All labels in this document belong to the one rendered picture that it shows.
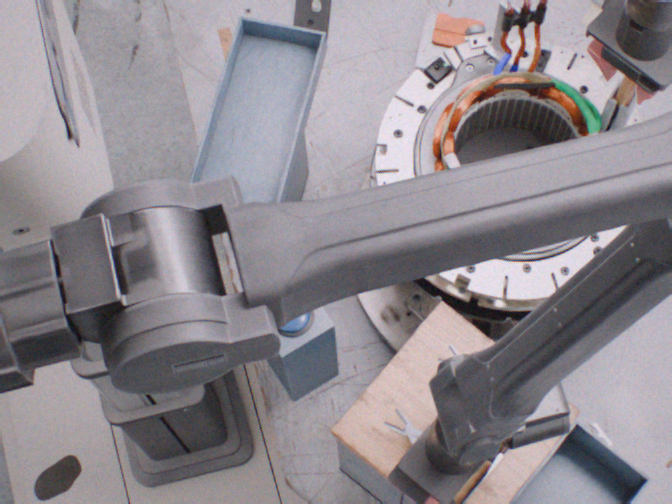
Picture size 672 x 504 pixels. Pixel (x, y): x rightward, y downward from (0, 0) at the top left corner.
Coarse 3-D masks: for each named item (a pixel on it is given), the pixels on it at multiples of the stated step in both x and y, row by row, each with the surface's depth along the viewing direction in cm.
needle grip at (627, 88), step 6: (624, 78) 138; (624, 84) 139; (630, 84) 138; (636, 84) 138; (618, 90) 142; (624, 90) 140; (630, 90) 139; (618, 96) 142; (624, 96) 141; (630, 96) 141; (618, 102) 143; (624, 102) 142
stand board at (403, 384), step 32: (448, 320) 147; (416, 352) 146; (448, 352) 146; (384, 384) 145; (416, 384) 145; (352, 416) 144; (384, 416) 144; (416, 416) 144; (576, 416) 144; (352, 448) 143; (384, 448) 143; (544, 448) 143; (512, 480) 142
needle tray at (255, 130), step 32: (256, 32) 162; (288, 32) 160; (320, 32) 159; (224, 64) 157; (256, 64) 162; (288, 64) 162; (320, 64) 160; (224, 96) 160; (256, 96) 160; (288, 96) 160; (224, 128) 159; (256, 128) 159; (288, 128) 159; (224, 160) 158; (256, 160) 158; (288, 160) 154; (256, 192) 157; (288, 192) 168
